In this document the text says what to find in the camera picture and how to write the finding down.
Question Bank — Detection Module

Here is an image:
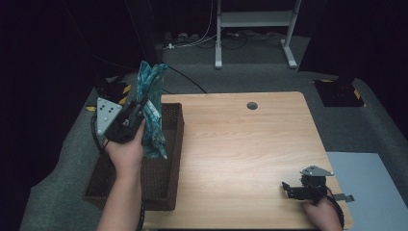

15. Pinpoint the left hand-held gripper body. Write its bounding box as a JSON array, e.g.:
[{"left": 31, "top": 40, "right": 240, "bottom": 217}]
[{"left": 95, "top": 96, "right": 147, "bottom": 144}]

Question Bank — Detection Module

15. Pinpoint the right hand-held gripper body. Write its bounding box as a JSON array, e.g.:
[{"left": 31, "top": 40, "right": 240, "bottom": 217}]
[{"left": 298, "top": 165, "right": 335, "bottom": 202}]

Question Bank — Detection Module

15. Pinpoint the teal floral shirt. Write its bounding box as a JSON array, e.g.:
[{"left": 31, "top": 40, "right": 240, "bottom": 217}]
[{"left": 136, "top": 61, "right": 169, "bottom": 160}]

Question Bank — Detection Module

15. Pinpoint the brown wicker basket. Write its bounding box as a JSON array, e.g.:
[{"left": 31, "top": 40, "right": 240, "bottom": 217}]
[{"left": 82, "top": 102, "right": 186, "bottom": 212}]

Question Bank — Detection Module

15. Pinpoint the person's right hand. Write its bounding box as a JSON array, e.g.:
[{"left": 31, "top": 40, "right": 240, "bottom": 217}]
[{"left": 302, "top": 194, "right": 344, "bottom": 231}]

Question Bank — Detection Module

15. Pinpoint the person's left hand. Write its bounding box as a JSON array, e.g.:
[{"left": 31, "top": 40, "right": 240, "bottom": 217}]
[{"left": 104, "top": 119, "right": 147, "bottom": 180}]

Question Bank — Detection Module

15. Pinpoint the black base with yellow stripes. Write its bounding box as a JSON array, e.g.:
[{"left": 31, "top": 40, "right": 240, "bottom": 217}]
[{"left": 85, "top": 76, "right": 133, "bottom": 113}]

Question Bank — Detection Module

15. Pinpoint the grey tape piece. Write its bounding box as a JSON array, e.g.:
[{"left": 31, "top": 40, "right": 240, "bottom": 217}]
[{"left": 333, "top": 192, "right": 355, "bottom": 203}]

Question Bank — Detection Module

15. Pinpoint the light grey board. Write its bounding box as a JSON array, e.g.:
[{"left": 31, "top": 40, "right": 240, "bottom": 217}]
[{"left": 326, "top": 151, "right": 408, "bottom": 231}]

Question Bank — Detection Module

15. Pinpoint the dark power strip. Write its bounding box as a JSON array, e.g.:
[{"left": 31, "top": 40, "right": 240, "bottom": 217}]
[{"left": 163, "top": 31, "right": 201, "bottom": 44}]

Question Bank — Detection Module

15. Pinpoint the grey floor carpet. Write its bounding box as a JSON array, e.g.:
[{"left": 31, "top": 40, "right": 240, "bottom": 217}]
[{"left": 13, "top": 33, "right": 408, "bottom": 231}]

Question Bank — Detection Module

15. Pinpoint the left hand-held gripper cable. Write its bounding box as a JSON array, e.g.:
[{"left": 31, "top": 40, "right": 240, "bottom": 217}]
[{"left": 90, "top": 112, "right": 109, "bottom": 156}]

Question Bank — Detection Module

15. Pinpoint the hand-held gripper cable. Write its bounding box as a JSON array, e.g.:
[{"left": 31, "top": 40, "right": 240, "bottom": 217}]
[
  {"left": 325, "top": 192, "right": 346, "bottom": 229},
  {"left": 90, "top": 112, "right": 109, "bottom": 156}
]

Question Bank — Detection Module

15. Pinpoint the right hand-held gripper cable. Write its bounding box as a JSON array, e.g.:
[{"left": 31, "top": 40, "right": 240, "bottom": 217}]
[{"left": 325, "top": 192, "right": 346, "bottom": 229}]

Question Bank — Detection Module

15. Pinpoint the black floor cable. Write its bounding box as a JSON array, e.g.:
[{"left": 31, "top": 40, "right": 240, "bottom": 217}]
[{"left": 166, "top": 63, "right": 208, "bottom": 94}]

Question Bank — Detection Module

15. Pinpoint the white cable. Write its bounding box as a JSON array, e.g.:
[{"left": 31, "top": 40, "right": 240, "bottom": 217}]
[{"left": 163, "top": 0, "right": 219, "bottom": 50}]

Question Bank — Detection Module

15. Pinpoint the black stand base plate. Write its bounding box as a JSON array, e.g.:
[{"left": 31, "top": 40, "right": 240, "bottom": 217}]
[{"left": 313, "top": 75, "right": 367, "bottom": 108}]

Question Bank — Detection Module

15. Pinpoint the black cable tangle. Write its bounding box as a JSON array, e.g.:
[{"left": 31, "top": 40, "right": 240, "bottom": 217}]
[{"left": 220, "top": 30, "right": 277, "bottom": 51}]

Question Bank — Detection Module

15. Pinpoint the white metal stand frame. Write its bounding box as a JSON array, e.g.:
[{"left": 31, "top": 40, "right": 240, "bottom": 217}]
[{"left": 215, "top": 0, "right": 302, "bottom": 70}]

